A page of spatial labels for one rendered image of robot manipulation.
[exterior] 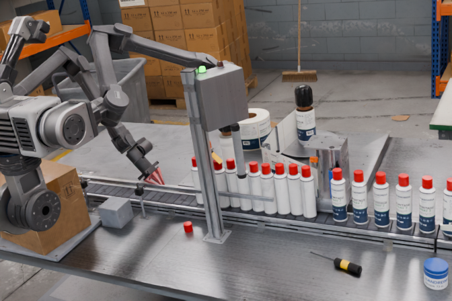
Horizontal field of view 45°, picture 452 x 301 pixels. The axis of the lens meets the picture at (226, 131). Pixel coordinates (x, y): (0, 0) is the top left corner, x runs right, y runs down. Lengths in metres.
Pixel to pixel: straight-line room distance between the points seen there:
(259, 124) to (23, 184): 1.17
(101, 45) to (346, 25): 4.78
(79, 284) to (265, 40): 4.54
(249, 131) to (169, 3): 3.22
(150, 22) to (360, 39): 2.41
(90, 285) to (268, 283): 1.45
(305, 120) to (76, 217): 1.10
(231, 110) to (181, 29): 3.81
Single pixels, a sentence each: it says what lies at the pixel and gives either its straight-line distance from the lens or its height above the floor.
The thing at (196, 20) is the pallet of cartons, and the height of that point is 0.98.
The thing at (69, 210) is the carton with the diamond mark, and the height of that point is 0.97.
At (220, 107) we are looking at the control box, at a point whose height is 1.36.
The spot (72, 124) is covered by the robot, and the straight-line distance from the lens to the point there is 1.64.
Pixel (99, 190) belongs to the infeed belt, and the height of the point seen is 0.88.
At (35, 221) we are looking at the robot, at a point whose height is 1.12.
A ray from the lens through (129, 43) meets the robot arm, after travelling 2.07.
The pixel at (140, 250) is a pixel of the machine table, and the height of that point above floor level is 0.83.
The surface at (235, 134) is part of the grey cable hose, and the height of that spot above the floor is 1.25.
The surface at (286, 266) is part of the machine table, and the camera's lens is 1.92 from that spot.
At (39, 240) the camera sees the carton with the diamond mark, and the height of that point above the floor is 0.92.
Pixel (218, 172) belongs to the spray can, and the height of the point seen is 1.04.
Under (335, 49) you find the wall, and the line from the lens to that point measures 6.61.
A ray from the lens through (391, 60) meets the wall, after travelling 6.48.
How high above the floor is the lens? 1.99
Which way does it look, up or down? 22 degrees down
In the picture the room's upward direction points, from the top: 9 degrees counter-clockwise
